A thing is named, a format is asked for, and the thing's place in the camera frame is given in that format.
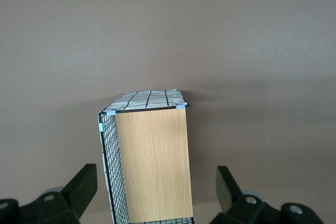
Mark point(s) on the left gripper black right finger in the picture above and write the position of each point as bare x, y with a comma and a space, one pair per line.
246, 211

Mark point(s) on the small blue clip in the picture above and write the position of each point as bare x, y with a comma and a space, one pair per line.
101, 127
180, 107
111, 113

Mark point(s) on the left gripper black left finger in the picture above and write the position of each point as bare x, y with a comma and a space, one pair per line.
52, 208

